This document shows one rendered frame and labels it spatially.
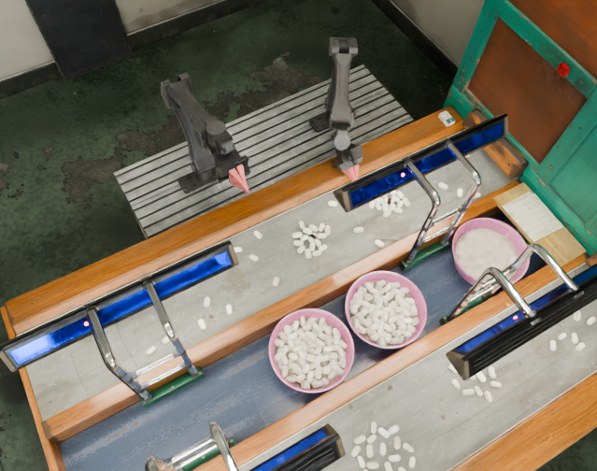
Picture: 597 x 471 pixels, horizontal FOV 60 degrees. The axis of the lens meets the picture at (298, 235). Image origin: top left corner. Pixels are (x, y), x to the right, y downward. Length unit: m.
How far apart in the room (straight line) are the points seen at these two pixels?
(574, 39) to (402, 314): 0.97
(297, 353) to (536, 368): 0.76
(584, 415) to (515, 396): 0.20
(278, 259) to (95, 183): 1.48
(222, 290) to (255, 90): 1.79
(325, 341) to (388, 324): 0.22
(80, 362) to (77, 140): 1.72
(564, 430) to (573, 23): 1.19
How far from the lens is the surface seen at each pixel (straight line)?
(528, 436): 1.75
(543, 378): 1.84
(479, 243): 1.96
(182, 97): 1.74
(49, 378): 1.79
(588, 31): 1.78
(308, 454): 1.24
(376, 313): 1.74
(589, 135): 1.87
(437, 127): 2.18
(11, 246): 2.96
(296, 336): 1.69
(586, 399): 1.86
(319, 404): 1.61
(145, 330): 1.74
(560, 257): 2.00
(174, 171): 2.12
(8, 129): 3.43
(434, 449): 1.68
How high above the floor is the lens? 2.34
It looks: 61 degrees down
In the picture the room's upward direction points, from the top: 4 degrees clockwise
